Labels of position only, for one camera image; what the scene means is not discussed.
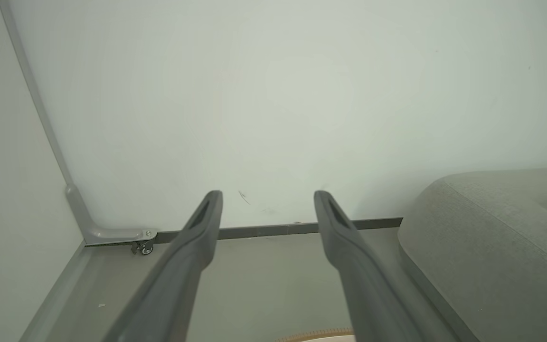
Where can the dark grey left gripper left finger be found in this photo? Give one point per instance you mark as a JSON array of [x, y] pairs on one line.
[[169, 285]]

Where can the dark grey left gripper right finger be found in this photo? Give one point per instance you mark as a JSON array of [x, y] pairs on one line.
[[368, 289]]

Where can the cream perforated laundry basket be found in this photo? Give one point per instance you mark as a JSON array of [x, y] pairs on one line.
[[316, 335]]

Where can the small black caster wheel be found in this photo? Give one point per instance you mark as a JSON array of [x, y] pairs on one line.
[[144, 248]]

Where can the dark baseboard strip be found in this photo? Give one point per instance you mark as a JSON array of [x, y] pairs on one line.
[[264, 231]]

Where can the grey floor skirting strip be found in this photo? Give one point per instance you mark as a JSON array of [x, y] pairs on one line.
[[52, 294]]

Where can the grey fabric sofa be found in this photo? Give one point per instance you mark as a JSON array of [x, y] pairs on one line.
[[492, 256]]

